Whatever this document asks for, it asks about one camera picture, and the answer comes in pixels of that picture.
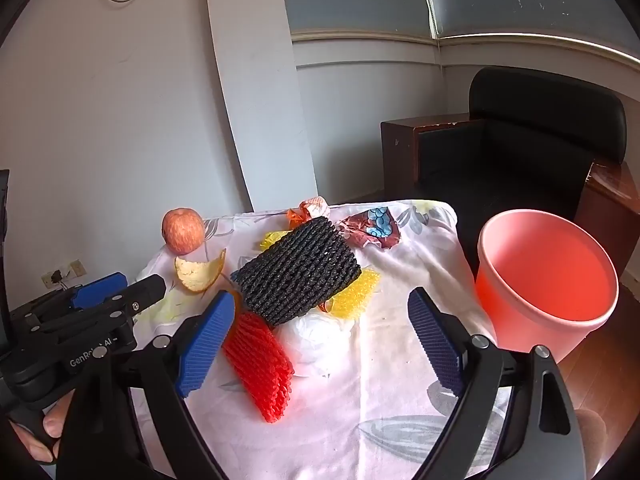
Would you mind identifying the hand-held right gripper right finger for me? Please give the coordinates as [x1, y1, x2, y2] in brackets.
[407, 287, 588, 480]

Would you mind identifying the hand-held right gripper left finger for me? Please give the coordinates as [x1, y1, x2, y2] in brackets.
[55, 290, 236, 480]

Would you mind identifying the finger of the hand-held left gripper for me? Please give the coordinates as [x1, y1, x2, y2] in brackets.
[10, 272, 127, 322]
[80, 275, 167, 328]

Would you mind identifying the orange peel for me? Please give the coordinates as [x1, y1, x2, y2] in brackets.
[174, 249, 227, 293]

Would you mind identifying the red foam fruit net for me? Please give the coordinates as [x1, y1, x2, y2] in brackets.
[221, 310, 296, 423]

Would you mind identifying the pink plastic bucket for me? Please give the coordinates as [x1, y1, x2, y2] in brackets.
[475, 208, 619, 363]

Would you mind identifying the yellow foam fruit net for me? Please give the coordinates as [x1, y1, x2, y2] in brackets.
[322, 268, 381, 321]

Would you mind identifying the clear plastic bag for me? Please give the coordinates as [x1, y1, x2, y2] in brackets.
[280, 305, 361, 376]

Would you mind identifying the black foam fruit net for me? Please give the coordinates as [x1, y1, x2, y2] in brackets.
[231, 216, 362, 326]

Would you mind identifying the red wrapper with blue print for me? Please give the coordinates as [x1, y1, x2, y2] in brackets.
[340, 207, 402, 251]

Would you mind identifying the pink white wrapper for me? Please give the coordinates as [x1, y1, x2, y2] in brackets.
[299, 197, 330, 218]

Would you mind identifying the person's left hand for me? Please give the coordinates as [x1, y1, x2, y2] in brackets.
[7, 392, 78, 466]

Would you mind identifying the floral pink tablecloth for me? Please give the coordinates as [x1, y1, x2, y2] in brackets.
[127, 200, 521, 480]

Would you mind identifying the red apple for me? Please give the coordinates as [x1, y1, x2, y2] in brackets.
[161, 207, 206, 256]

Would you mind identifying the black leather wooden armchair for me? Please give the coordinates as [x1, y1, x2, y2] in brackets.
[380, 66, 640, 306]

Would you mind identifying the frosted glass window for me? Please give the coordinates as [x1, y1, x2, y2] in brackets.
[277, 0, 640, 68]

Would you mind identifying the wall power socket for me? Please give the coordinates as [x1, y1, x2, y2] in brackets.
[41, 258, 87, 289]

